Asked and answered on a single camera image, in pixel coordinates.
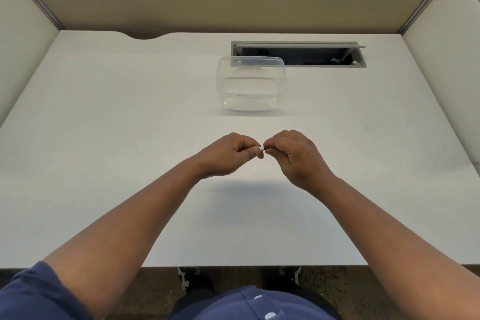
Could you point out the dark trousers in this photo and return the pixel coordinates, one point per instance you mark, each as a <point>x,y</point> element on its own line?
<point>187,306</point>

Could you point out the clear plastic container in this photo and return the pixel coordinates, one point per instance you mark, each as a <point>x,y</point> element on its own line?
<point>251,81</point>

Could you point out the person's right forearm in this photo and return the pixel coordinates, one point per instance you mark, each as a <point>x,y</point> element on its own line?
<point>393,241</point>

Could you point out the person's right hand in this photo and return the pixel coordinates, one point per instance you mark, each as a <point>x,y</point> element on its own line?
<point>303,164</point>

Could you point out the blue shirt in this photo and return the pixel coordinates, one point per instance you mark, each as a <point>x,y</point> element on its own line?
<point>247,304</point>

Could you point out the small white and black cylinder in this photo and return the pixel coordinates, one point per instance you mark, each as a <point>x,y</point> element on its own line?
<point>262,148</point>

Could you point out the person's left thumb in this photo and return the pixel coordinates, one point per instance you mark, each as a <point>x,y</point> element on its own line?
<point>248,147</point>

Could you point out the person's right thumb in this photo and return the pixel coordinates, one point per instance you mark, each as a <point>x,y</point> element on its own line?
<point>276,149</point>

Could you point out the person's left hand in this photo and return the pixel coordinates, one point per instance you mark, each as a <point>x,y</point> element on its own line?
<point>221,156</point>

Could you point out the person's left forearm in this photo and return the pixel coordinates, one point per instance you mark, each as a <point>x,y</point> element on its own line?
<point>127,218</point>

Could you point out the black shoe with white laces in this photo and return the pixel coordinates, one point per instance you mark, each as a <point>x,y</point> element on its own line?
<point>195,278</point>
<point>289,274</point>

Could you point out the white side partition panel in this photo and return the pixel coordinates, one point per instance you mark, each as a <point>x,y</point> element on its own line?
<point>22,42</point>
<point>446,61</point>

